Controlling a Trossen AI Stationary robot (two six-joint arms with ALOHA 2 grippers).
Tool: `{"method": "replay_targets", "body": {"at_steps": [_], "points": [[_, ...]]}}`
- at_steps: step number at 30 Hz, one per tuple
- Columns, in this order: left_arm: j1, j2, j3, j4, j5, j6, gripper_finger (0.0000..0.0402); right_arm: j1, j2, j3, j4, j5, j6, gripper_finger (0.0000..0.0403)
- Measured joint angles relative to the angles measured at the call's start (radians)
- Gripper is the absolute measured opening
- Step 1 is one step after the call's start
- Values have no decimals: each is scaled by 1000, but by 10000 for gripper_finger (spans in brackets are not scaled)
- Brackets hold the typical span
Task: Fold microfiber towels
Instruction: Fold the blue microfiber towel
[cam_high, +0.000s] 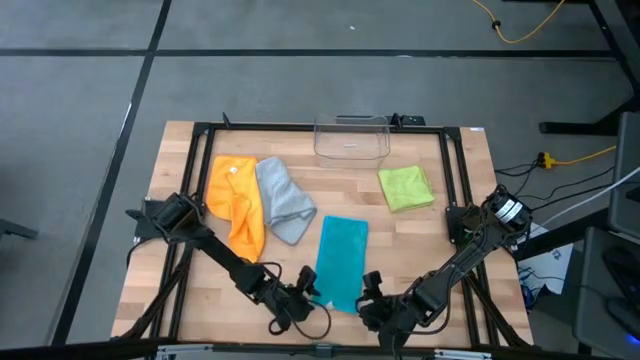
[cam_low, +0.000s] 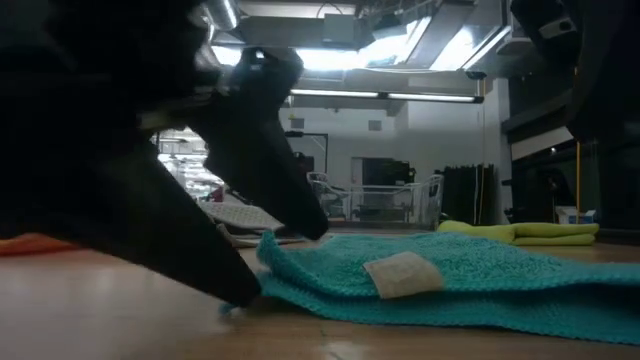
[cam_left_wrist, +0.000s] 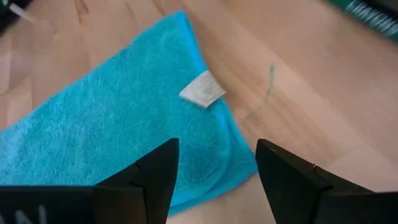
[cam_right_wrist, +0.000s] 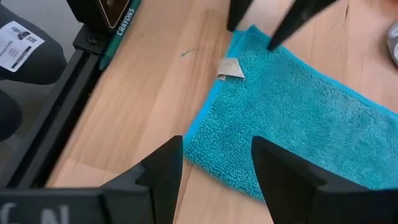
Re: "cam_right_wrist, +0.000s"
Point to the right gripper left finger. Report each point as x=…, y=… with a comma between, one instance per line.
x=140, y=199

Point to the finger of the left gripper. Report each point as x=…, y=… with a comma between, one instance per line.
x=295, y=18
x=237, y=12

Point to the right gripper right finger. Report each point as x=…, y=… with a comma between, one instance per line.
x=295, y=193

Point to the teal microfiber towel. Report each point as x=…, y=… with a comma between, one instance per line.
x=295, y=102

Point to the grey microfiber towel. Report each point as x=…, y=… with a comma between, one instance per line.
x=393, y=43

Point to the green crayons box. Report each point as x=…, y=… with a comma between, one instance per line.
x=124, y=23

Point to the black aluminium table frame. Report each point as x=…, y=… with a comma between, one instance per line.
x=56, y=115

